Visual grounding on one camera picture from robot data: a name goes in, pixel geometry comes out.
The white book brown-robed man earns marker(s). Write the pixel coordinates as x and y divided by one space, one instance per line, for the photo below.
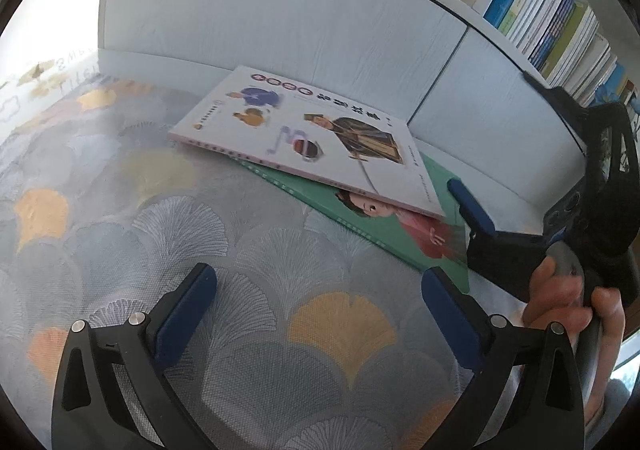
300 119

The row of white blue books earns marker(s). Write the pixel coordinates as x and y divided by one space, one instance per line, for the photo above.
550 14

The teal book with lady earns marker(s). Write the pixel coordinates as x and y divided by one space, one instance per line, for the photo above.
400 230

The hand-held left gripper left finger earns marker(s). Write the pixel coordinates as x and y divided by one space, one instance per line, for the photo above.
186 317

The ginkgo patterned tablecloth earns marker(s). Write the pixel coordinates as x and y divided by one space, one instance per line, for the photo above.
250 255

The person's right hand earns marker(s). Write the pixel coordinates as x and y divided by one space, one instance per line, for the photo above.
555 300

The person's right forearm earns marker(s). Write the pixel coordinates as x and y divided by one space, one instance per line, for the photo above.
607 410

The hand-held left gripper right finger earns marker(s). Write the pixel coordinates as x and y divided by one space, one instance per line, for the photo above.
452 320

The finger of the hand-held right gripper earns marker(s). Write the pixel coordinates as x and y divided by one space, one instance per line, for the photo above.
472 210

